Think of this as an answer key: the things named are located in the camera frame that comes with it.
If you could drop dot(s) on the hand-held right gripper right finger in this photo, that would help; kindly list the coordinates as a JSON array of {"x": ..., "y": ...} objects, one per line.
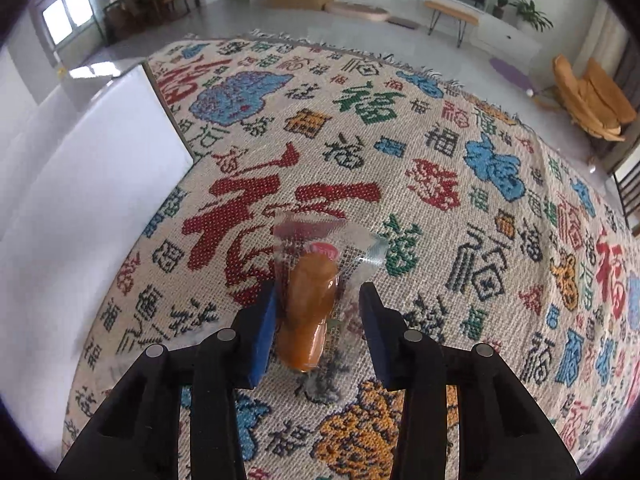
[{"x": 380, "y": 340}]

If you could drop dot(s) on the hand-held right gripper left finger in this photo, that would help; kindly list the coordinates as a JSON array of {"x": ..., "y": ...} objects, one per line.
[{"x": 262, "y": 335}]

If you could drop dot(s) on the packaged orange sausage bun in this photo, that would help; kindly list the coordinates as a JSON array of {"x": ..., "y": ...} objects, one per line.
[{"x": 310, "y": 305}]

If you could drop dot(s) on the long white box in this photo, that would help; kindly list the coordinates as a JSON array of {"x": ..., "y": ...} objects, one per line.
[{"x": 100, "y": 185}]

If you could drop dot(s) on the printed blanket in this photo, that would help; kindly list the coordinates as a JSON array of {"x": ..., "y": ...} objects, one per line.
[{"x": 450, "y": 240}]

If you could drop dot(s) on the dark wooden chair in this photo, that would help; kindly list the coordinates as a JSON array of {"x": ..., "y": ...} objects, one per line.
[{"x": 627, "y": 190}]

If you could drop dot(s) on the purple floor mat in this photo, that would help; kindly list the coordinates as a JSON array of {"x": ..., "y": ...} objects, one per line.
[{"x": 510, "y": 72}]

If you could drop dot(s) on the small grey floor mat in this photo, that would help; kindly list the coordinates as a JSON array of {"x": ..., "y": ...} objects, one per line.
[{"x": 402, "y": 22}]

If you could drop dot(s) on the orange lounge chair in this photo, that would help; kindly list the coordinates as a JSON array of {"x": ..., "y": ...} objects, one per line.
[{"x": 595, "y": 100}]

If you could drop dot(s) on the beige floor cushion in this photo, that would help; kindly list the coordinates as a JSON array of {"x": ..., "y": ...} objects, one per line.
[{"x": 357, "y": 10}]

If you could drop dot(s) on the wooden bench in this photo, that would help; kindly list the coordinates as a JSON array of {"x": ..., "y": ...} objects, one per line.
[{"x": 450, "y": 10}]

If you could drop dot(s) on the dining table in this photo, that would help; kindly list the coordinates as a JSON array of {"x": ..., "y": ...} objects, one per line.
[{"x": 130, "y": 15}]

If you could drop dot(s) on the small potted plant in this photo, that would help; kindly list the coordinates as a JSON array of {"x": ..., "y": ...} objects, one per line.
[{"x": 500, "y": 2}]

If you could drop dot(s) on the large potted plant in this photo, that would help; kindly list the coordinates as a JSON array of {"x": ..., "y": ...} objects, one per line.
[{"x": 530, "y": 12}]

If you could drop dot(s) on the window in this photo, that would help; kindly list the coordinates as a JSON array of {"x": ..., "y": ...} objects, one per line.
[{"x": 65, "y": 15}]

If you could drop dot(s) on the covered standing air conditioner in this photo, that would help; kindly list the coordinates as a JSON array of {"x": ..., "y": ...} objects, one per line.
[{"x": 602, "y": 35}]

